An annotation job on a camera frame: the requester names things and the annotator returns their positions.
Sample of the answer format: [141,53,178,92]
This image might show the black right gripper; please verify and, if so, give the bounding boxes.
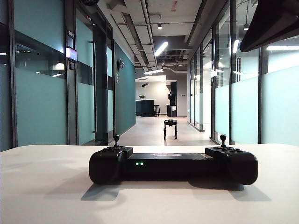
[240,0,299,53]

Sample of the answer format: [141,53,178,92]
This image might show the black handheld remote control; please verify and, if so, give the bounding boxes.
[89,146,259,186]

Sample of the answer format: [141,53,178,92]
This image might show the black quadruped robot dog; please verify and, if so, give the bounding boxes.
[163,119,179,140]

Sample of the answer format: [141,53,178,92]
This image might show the glowing door display panel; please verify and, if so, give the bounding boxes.
[65,47,78,63]

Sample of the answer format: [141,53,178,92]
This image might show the long linear ceiling light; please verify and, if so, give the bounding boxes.
[143,68,164,76]
[154,41,169,57]

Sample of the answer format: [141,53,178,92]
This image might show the tall black cabinet machine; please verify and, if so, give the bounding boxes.
[170,81,178,106]

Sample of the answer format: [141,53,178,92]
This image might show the black bin with sticker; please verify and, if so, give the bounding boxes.
[166,105,178,118]

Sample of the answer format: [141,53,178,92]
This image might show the dark counter with white top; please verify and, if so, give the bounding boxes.
[135,99,157,117]

